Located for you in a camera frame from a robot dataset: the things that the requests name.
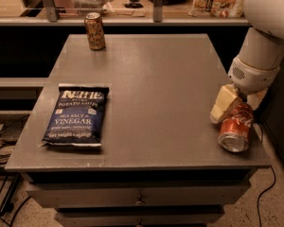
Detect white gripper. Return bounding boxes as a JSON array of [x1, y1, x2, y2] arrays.
[[210, 56, 280, 124]]

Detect red Coca-Cola can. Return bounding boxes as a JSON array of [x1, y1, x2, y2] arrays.
[[218, 103, 254, 152]]

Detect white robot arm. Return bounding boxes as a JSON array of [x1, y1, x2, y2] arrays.
[[210, 0, 284, 124]]

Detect gold beverage can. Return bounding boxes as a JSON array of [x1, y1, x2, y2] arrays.
[[84, 12, 106, 50]]

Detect colourful snack bag background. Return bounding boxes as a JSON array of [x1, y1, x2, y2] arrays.
[[188, 0, 244, 18]]

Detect grey drawer cabinet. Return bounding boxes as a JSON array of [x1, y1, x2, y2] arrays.
[[7, 34, 270, 227]]

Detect upper drawer knob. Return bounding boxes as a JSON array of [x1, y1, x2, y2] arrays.
[[135, 196, 145, 206]]

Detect blue Kettle chips bag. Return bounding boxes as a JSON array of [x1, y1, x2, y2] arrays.
[[43, 84, 110, 148]]

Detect grey metal railing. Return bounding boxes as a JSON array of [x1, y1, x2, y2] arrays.
[[0, 0, 248, 26]]

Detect black cable right floor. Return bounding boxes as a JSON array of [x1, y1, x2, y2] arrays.
[[256, 123, 277, 227]]

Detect black cables left floor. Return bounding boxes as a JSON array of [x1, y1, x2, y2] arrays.
[[0, 115, 31, 227]]

